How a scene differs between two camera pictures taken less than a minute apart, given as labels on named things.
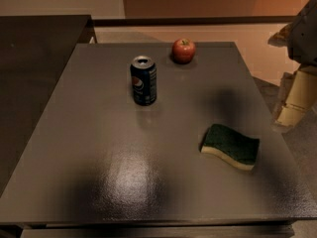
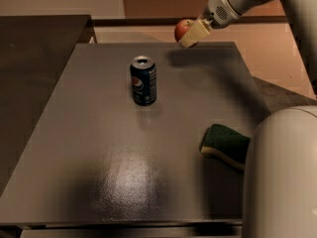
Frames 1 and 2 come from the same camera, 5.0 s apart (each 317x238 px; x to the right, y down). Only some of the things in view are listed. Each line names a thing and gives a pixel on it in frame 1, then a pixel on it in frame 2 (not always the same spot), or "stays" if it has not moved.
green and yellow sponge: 225,142 stays
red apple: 183,51 to 182,28
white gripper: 304,40 to 219,13
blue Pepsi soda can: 144,80 stays
